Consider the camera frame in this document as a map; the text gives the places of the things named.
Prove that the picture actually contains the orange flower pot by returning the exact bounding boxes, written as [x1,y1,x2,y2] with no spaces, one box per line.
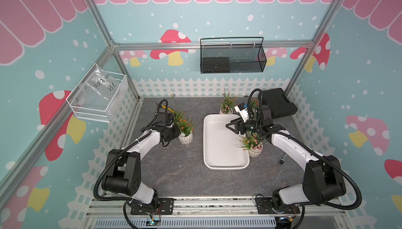
[173,110,194,145]

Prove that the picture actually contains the pink flower pot twine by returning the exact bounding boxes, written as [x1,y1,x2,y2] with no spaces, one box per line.
[239,135,263,158]

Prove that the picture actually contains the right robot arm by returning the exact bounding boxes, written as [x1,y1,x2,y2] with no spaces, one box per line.
[226,104,363,211]

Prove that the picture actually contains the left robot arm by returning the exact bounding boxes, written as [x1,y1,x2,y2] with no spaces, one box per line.
[93,113,180,209]

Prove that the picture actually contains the white storage tray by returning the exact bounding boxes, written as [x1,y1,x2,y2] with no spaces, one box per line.
[203,114,250,170]

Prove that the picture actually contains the black box in basket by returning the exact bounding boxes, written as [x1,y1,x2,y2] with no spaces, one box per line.
[201,57,230,74]

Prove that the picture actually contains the pink flower pot back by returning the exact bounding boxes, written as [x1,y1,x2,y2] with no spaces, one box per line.
[219,88,236,114]

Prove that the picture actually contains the black tool case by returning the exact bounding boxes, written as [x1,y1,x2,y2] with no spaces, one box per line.
[262,88,298,119]

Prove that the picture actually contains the yellow handled pliers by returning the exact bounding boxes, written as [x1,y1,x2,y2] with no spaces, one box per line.
[164,106,175,114]

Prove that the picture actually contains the black wire wall basket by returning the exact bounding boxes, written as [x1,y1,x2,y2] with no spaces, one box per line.
[200,37,267,74]

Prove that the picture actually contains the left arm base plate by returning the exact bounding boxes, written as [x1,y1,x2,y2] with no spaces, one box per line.
[130,198,174,215]

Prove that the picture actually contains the clear acrylic wall box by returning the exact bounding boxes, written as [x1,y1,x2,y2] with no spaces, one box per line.
[66,64,128,123]

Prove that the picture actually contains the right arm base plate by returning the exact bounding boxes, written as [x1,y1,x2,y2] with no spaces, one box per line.
[254,194,300,215]

